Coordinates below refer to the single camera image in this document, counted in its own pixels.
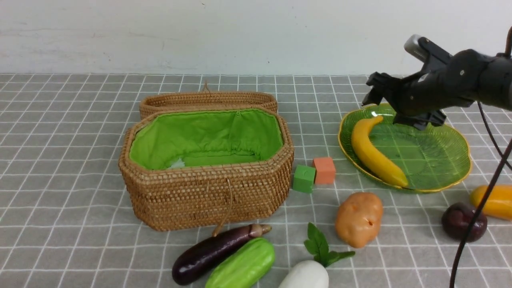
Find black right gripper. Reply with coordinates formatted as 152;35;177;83
362;49;494;131

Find yellow toy banana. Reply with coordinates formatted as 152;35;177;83
351;115;408;188

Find orange brown toy potato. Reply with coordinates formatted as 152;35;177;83
335;192;383;249

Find dark purple toy plum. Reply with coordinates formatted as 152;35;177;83
441;202;488;243

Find orange yellow toy mango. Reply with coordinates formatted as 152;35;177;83
469;184;512;221

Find white toy radish green leaves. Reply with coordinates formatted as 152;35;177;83
279;222;355;288

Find green toy cucumber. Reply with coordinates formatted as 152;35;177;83
205;238;276;288

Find purple toy eggplant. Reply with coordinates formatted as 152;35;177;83
172;224;272;286

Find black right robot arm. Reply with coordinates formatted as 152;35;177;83
362;49;512;130

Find green glass leaf plate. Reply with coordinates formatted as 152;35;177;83
338;103;472;194

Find orange foam cube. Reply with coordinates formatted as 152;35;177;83
312;157;336;185

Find green foam cube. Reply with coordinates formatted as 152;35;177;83
292;165;316;194

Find woven wicker basket green lining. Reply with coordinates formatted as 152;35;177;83
118;105;294;231

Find grey checked tablecloth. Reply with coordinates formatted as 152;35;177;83
0;74;500;288

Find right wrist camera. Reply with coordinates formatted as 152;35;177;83
404;34;453;66

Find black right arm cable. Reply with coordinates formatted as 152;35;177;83
449;26;512;288

